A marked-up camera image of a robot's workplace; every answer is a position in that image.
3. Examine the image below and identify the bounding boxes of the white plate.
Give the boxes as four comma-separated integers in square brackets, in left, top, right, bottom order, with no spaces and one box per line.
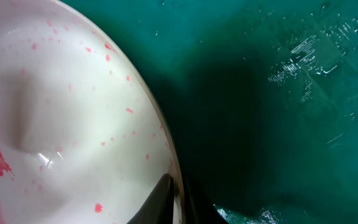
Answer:
[0,0,186,223]

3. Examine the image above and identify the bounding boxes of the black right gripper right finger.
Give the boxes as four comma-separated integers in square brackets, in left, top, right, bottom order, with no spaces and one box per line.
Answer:
[183,179,228,224]

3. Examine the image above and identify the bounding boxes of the blue plastic tray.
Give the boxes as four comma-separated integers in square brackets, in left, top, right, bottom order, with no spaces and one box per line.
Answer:
[70,0,358,223]

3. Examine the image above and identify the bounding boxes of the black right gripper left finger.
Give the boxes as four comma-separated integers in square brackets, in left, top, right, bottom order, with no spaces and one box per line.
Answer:
[127,173,175,224]

